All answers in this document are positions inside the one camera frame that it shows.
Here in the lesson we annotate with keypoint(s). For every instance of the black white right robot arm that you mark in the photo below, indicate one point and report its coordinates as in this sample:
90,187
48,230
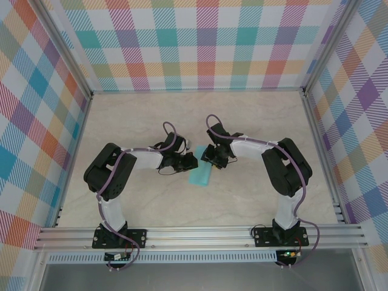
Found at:
288,169

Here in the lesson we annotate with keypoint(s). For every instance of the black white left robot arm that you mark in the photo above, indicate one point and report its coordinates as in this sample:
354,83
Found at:
106,169

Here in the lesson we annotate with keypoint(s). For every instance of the black circuit board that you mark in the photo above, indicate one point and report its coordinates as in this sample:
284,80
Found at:
115,257

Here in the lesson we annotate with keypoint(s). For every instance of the grey metal panel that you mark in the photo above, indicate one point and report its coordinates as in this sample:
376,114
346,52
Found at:
197,277

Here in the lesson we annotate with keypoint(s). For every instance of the circuit board with green light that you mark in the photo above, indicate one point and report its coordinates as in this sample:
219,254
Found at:
289,254

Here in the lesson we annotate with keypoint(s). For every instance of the long aluminium table edge rail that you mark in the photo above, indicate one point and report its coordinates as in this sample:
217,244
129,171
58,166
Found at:
197,90

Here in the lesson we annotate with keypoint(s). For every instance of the wide aluminium mounting rail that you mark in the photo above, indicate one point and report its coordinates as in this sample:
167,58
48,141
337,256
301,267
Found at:
197,238

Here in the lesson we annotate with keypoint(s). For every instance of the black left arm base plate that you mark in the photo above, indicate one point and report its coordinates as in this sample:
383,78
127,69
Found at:
136,236

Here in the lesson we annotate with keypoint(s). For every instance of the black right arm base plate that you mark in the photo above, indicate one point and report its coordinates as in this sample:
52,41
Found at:
262,238

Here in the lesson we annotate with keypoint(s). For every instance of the aluminium table side rail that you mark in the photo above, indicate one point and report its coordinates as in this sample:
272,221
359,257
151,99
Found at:
322,157
74,159

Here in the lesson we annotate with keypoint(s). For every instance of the aluminium frame post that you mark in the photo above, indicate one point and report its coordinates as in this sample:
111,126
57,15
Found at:
63,48
330,48

